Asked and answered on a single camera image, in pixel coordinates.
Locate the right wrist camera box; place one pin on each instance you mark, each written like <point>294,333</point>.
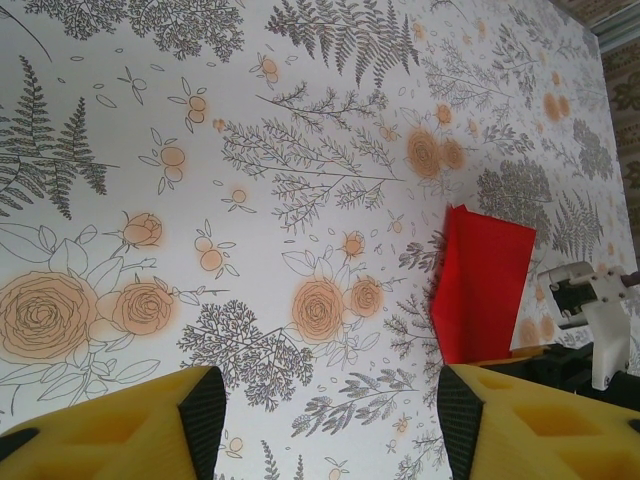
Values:
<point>607,340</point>

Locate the aluminium frame post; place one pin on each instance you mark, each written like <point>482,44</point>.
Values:
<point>620,30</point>

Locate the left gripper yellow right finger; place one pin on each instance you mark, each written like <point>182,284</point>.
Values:
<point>540,440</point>

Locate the red paper sheet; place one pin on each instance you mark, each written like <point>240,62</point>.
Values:
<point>475,280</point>

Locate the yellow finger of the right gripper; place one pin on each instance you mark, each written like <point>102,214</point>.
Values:
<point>525,356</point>

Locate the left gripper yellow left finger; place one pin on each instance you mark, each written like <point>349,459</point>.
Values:
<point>100,440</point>

